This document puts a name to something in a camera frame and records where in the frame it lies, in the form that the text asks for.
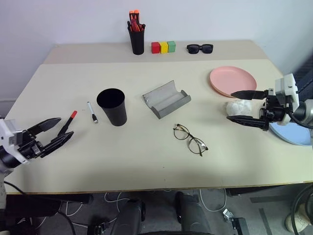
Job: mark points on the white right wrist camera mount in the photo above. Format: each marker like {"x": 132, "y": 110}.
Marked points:
{"x": 287, "y": 85}

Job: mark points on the light blue plate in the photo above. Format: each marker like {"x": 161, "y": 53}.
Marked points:
{"x": 291, "y": 134}

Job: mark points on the yellow wooden block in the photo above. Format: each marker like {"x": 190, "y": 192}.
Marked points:
{"x": 163, "y": 47}

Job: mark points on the white marker with black cap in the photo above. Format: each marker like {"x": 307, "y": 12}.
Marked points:
{"x": 91, "y": 111}

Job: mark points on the black sunglasses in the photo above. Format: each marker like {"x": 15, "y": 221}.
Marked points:
{"x": 194, "y": 48}

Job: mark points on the dark rounded shape under table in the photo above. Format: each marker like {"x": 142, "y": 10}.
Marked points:
{"x": 130, "y": 218}
{"x": 192, "y": 215}

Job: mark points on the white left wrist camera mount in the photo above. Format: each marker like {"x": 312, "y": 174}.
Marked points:
{"x": 8, "y": 133}

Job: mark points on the grey felt glasses case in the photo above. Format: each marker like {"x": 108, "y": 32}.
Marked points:
{"x": 168, "y": 102}

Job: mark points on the black floor bracket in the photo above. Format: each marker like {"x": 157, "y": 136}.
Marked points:
{"x": 239, "y": 226}

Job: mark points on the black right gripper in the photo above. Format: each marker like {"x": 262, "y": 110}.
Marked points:
{"x": 274, "y": 110}

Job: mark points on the black pen with red cap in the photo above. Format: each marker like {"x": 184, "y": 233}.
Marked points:
{"x": 67, "y": 122}

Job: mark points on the metal caster wheel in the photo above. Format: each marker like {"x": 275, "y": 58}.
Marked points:
{"x": 228, "y": 215}

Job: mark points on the red wooden block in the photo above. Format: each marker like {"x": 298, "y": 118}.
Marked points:
{"x": 155, "y": 48}

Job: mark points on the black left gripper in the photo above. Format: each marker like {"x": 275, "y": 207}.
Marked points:
{"x": 30, "y": 145}

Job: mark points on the pink plate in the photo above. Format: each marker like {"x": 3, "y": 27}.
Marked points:
{"x": 232, "y": 79}

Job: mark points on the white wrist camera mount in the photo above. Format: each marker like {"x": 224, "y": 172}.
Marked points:
{"x": 8, "y": 133}
{"x": 287, "y": 85}

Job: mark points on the black table frame bar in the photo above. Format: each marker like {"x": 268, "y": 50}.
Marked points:
{"x": 269, "y": 189}
{"x": 49, "y": 202}

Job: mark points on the orange capped black pen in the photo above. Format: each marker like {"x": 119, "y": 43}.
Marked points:
{"x": 132, "y": 17}
{"x": 136, "y": 16}

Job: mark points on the white shoe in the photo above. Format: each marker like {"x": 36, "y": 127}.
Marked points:
{"x": 299, "y": 220}

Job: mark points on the thin black pen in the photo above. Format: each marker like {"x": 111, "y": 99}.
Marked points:
{"x": 128, "y": 25}

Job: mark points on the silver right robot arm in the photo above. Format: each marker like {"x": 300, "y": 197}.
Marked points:
{"x": 304, "y": 112}

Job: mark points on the dark ribbed object beside table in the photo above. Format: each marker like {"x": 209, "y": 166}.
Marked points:
{"x": 304, "y": 78}

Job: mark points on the crumpled white paper ball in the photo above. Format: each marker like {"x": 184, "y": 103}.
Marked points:
{"x": 238, "y": 107}

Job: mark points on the black pen holder cup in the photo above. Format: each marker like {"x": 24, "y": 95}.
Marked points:
{"x": 137, "y": 41}

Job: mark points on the red pen in holder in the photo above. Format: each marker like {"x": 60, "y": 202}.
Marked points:
{"x": 134, "y": 25}

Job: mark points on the green wooden block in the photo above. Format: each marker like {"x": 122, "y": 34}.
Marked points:
{"x": 172, "y": 46}

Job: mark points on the thin framed eyeglasses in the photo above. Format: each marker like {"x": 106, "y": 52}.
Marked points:
{"x": 193, "y": 143}

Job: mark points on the large black cup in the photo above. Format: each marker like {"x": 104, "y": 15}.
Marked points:
{"x": 116, "y": 112}

